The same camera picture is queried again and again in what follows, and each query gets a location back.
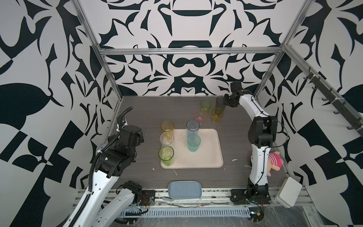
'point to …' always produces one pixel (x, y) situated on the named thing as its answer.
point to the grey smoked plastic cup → (219, 104)
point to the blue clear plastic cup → (193, 126)
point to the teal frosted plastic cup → (194, 141)
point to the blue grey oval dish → (185, 189)
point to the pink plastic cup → (200, 116)
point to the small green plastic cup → (206, 105)
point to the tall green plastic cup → (166, 154)
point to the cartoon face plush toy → (275, 161)
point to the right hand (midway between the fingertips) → (226, 98)
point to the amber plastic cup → (168, 126)
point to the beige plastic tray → (209, 155)
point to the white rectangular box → (289, 192)
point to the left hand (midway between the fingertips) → (124, 130)
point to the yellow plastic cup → (217, 113)
